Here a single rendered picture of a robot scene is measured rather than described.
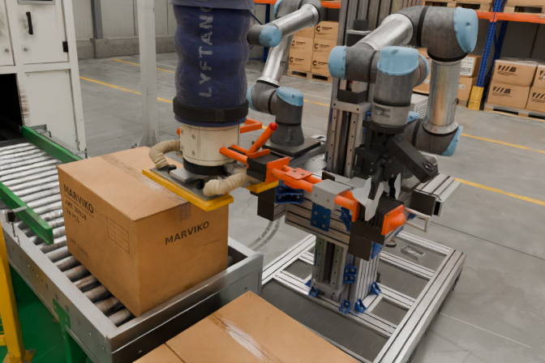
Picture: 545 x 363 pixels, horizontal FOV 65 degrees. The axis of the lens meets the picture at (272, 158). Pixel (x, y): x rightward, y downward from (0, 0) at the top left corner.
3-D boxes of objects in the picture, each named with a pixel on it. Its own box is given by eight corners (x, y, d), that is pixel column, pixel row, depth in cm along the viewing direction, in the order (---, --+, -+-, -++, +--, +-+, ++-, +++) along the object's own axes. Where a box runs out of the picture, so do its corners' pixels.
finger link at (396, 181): (379, 193, 104) (377, 164, 99) (401, 202, 101) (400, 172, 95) (372, 201, 103) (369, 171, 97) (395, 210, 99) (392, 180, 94)
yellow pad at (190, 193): (141, 174, 139) (140, 160, 138) (168, 167, 146) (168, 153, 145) (207, 212, 118) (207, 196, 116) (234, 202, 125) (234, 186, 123)
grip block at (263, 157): (243, 175, 118) (244, 155, 116) (268, 167, 125) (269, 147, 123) (265, 185, 113) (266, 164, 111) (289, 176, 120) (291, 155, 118)
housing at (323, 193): (309, 201, 105) (311, 184, 104) (326, 194, 110) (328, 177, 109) (332, 211, 101) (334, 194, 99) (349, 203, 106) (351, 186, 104)
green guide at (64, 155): (23, 136, 320) (21, 125, 317) (37, 134, 327) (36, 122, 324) (141, 213, 221) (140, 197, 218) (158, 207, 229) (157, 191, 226)
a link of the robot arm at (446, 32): (420, 135, 163) (429, -3, 126) (461, 143, 156) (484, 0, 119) (410, 156, 157) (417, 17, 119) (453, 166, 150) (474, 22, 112)
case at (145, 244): (67, 250, 188) (56, 165, 174) (148, 221, 215) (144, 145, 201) (140, 322, 150) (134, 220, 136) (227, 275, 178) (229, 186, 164)
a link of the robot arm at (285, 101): (292, 125, 180) (294, 93, 175) (266, 118, 187) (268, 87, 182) (307, 119, 189) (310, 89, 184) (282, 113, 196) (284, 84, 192)
